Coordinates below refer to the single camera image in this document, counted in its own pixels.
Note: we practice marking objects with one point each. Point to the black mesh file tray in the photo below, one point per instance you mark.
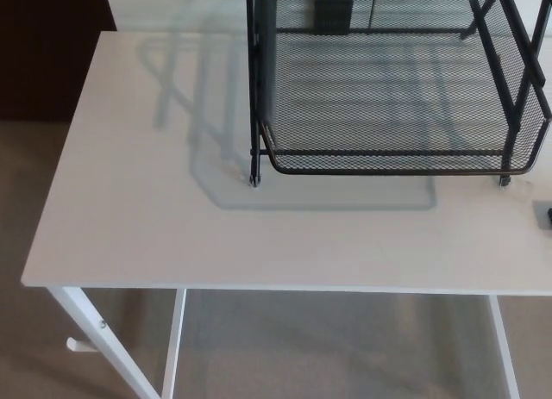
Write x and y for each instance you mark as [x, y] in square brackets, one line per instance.
[388, 114]

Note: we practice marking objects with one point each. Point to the white desk hook peg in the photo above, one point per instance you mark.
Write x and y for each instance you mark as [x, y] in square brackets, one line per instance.
[77, 345]

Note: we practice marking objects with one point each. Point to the dark wooden cabinet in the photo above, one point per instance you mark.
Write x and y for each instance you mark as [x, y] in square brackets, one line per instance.
[47, 50]

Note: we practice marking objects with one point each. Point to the white metal desk frame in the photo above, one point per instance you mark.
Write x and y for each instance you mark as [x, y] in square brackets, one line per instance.
[174, 343]

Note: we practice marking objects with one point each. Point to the black wall outlet plate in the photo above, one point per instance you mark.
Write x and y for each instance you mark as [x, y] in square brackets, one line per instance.
[331, 12]

